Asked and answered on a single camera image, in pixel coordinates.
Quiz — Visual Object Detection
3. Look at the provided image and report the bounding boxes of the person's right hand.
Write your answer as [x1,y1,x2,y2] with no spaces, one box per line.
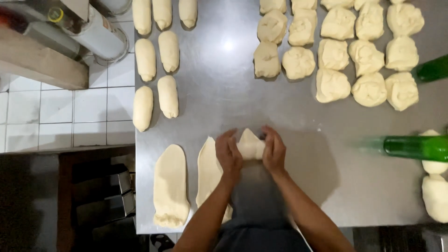
[261,125,287,174]

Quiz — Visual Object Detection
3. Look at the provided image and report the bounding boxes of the person's left hand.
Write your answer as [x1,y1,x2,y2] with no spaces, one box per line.
[215,128,244,176]

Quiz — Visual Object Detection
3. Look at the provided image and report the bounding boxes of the dough piece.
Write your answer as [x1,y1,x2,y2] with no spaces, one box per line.
[236,128,266,161]

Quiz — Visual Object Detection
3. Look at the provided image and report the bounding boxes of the flattened oval dough sheet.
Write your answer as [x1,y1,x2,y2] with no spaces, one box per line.
[153,144,191,229]
[196,136,234,224]

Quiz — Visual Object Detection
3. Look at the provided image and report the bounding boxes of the person's grey apron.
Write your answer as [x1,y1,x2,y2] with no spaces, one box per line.
[213,160,313,252]

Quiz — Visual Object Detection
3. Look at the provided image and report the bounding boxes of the cluster of dough lumps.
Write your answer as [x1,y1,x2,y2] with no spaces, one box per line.
[253,0,425,112]

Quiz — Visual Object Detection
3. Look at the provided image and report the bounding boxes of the rows of rolled dough logs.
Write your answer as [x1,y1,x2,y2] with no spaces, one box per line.
[132,0,199,133]

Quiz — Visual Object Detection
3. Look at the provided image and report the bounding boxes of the black sandal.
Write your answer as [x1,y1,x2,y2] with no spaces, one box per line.
[150,233,176,252]

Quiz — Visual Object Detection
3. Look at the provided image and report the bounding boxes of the stacked metal baking tins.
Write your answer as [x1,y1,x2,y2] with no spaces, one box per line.
[75,169,137,225]

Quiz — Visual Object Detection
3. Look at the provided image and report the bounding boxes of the green glass bottle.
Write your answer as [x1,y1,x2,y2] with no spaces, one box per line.
[411,54,448,84]
[353,134,448,163]

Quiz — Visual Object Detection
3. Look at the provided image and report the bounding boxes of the grey metal dough machine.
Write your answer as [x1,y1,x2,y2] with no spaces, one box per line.
[0,0,133,67]

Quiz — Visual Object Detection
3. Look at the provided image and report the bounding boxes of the raw dough ball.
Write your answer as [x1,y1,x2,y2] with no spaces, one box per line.
[419,129,448,175]
[421,174,448,224]

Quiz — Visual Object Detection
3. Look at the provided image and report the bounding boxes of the brown wooden beam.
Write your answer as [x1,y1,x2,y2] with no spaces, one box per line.
[0,25,89,91]

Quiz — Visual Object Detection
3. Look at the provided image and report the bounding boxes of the dark low cabinet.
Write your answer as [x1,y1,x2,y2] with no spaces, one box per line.
[0,145,137,252]

